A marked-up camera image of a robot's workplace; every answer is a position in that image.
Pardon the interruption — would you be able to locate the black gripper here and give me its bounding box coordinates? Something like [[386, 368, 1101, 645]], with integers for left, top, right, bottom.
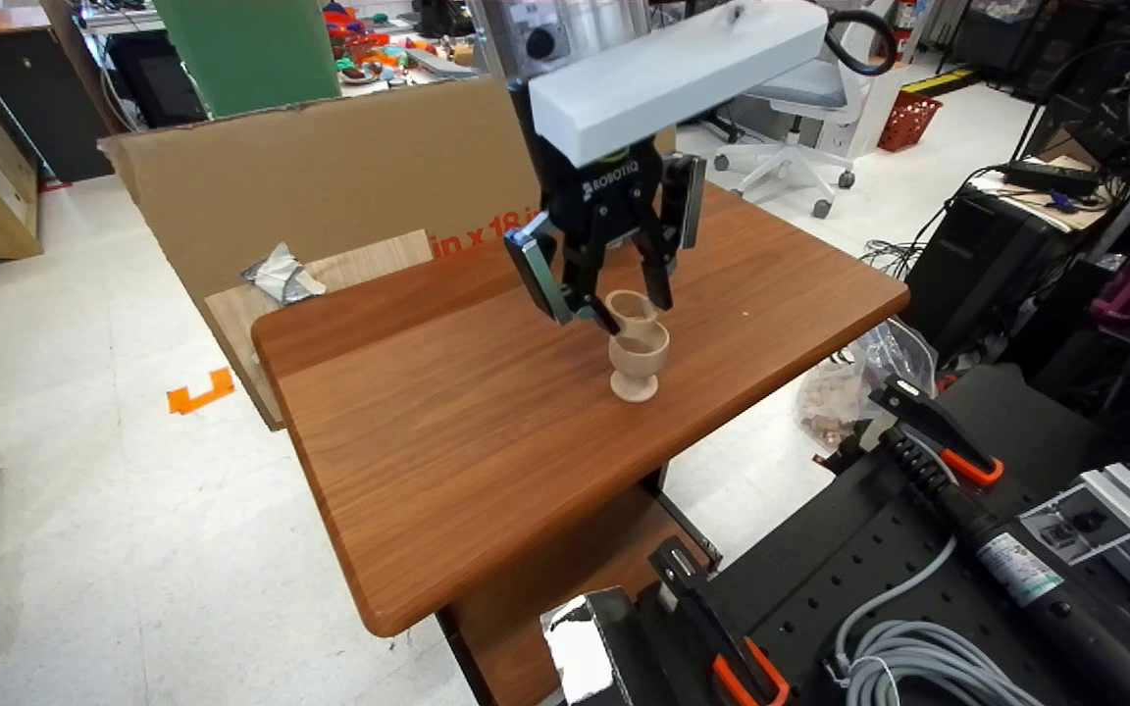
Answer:
[[544, 139, 683, 332]]

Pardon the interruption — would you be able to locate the small wooden bowl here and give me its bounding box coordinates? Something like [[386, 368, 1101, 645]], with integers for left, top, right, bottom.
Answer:
[[600, 285, 659, 339]]

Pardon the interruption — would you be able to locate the black pegboard robot base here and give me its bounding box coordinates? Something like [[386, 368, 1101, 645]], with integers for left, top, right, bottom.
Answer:
[[615, 360, 1130, 706]]

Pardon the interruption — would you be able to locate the beige wooden egg cup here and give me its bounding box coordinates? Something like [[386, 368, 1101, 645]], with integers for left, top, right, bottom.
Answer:
[[603, 323, 680, 407]]

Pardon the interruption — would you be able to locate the clear plastic bag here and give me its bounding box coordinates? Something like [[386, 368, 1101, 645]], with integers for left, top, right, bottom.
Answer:
[[791, 317, 915, 450]]

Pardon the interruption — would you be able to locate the white office chair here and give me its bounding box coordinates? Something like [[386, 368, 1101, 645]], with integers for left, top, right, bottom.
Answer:
[[708, 50, 888, 225]]

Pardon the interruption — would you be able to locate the large brown cardboard box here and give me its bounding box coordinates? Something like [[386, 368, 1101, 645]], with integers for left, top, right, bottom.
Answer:
[[99, 75, 558, 437]]

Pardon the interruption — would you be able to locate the black orange bar clamp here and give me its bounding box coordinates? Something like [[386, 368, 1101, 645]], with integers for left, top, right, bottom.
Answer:
[[643, 539, 796, 706], [867, 374, 1008, 496]]

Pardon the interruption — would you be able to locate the red basket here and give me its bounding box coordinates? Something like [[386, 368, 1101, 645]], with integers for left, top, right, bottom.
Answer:
[[876, 89, 946, 156]]

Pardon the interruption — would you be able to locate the crumpled white paper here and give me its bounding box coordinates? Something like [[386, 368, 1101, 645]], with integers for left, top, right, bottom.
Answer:
[[241, 241, 332, 313]]

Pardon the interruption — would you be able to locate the wooden lower table shelf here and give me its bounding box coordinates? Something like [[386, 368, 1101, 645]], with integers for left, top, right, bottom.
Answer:
[[437, 483, 727, 706]]

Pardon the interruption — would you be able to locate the black side cart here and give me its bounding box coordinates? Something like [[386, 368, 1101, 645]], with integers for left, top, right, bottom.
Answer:
[[898, 153, 1126, 360]]

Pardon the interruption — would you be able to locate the green board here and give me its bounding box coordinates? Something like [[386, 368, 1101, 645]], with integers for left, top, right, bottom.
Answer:
[[150, 0, 344, 126]]

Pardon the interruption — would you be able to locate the black cabinet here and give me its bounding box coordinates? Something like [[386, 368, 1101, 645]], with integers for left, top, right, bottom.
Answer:
[[0, 20, 115, 190]]

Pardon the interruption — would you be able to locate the black post with shiny face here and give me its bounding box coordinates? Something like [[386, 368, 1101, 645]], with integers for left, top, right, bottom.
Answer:
[[536, 583, 654, 706]]

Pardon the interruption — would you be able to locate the grey cable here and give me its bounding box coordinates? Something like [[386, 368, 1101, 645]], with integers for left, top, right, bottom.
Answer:
[[827, 532, 1050, 706]]

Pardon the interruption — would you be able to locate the black corrugated hose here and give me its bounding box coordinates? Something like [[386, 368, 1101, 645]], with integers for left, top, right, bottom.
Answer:
[[880, 423, 1130, 706]]

